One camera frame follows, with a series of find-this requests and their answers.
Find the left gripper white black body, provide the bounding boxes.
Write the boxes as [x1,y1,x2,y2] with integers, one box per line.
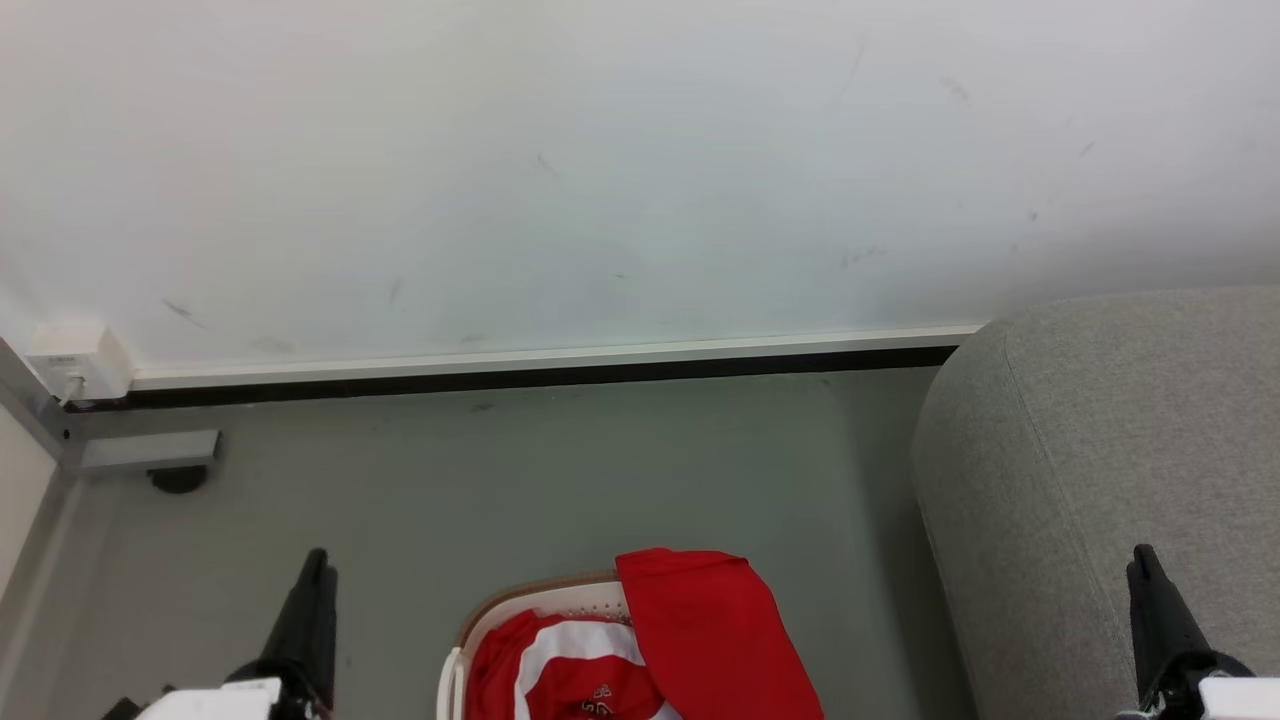
[135,662,333,720]

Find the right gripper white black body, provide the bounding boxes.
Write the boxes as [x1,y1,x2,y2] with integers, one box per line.
[1115,652,1280,720]

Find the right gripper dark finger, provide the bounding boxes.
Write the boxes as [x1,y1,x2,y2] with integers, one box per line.
[1127,545,1216,701]

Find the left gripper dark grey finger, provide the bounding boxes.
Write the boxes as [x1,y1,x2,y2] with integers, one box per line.
[262,548,338,703]

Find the red and white printed shorts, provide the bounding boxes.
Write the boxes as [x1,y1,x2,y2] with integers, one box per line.
[465,610,686,720]

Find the white plastic laundry basket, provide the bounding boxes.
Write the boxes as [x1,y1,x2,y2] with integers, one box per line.
[437,572,661,720]

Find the grey fabric sofa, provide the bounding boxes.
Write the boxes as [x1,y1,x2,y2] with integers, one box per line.
[910,287,1280,720]

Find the white and black skirting board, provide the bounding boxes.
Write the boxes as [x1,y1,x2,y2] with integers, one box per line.
[65,323,986,413]

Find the grey metal frame foot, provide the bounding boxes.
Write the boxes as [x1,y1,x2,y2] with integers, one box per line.
[0,338,101,720]

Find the white wall socket box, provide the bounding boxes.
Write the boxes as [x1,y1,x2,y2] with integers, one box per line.
[25,320,136,406]

